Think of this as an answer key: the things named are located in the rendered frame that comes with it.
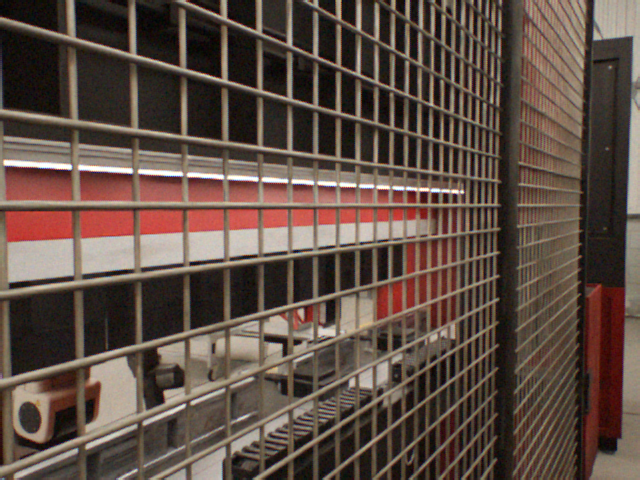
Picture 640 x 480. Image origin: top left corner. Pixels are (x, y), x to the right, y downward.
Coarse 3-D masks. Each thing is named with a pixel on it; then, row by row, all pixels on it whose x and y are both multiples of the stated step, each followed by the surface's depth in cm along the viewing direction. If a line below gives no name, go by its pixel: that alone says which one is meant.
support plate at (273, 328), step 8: (248, 328) 200; (256, 328) 200; (264, 328) 201; (272, 328) 200; (280, 328) 200; (320, 328) 201; (328, 328) 200; (280, 336) 191; (296, 336) 188; (304, 336) 188; (312, 336) 188
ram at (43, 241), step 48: (48, 192) 100; (96, 192) 108; (144, 192) 118; (192, 192) 129; (240, 192) 144; (384, 192) 215; (432, 192) 257; (48, 240) 100; (96, 240) 108; (144, 240) 118; (192, 240) 130; (240, 240) 144
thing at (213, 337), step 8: (264, 320) 555; (232, 328) 537; (240, 328) 520; (200, 336) 487; (208, 336) 483; (216, 336) 490; (224, 336) 500; (248, 336) 571; (256, 336) 567; (208, 344) 483; (264, 344) 556; (160, 352) 506; (168, 352) 504; (208, 352) 484; (264, 352) 556; (160, 360) 515; (208, 360) 484; (216, 368) 490; (208, 376) 486; (216, 376) 491
